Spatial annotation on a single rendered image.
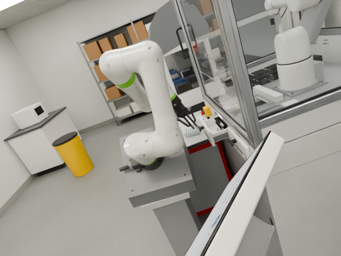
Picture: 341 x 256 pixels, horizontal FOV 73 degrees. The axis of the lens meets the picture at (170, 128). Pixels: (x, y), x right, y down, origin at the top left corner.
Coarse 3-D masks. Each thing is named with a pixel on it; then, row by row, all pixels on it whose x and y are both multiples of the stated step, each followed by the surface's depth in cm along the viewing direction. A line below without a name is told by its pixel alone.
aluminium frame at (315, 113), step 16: (224, 0) 78; (224, 16) 80; (224, 32) 84; (224, 48) 91; (240, 48) 84; (192, 64) 183; (240, 64) 87; (240, 80) 89; (240, 96) 94; (320, 96) 96; (336, 96) 96; (224, 112) 142; (256, 112) 94; (272, 112) 97; (288, 112) 96; (304, 112) 97; (320, 112) 97; (336, 112) 98; (240, 128) 117; (256, 128) 97; (272, 128) 98; (288, 128) 98; (304, 128) 99; (320, 128) 100; (256, 144) 100
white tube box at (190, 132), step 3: (186, 129) 188; (189, 129) 186; (192, 129) 185; (186, 132) 183; (189, 132) 181; (192, 132) 180; (195, 132) 179; (186, 135) 182; (189, 135) 181; (192, 135) 181; (195, 135) 181
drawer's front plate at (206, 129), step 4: (200, 120) 160; (204, 124) 151; (204, 128) 151; (208, 128) 145; (204, 132) 161; (208, 132) 140; (208, 136) 149; (212, 136) 141; (212, 140) 142; (212, 144) 143
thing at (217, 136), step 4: (216, 116) 165; (204, 120) 166; (208, 120) 165; (212, 120) 165; (208, 124) 166; (212, 124) 167; (216, 124) 167; (212, 128) 164; (216, 128) 162; (212, 132) 158; (216, 132) 143; (220, 132) 143; (224, 132) 143; (216, 136) 143; (220, 136) 144; (224, 136) 144; (228, 136) 144; (216, 140) 144; (220, 140) 145
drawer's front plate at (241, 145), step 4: (228, 128) 135; (228, 132) 136; (232, 132) 129; (232, 136) 129; (236, 136) 124; (236, 140) 123; (240, 140) 119; (236, 144) 127; (240, 144) 118; (244, 144) 114; (236, 148) 131; (240, 148) 122; (244, 148) 113; (248, 148) 110; (240, 152) 125; (244, 152) 116; (248, 152) 111; (244, 156) 120; (248, 156) 112
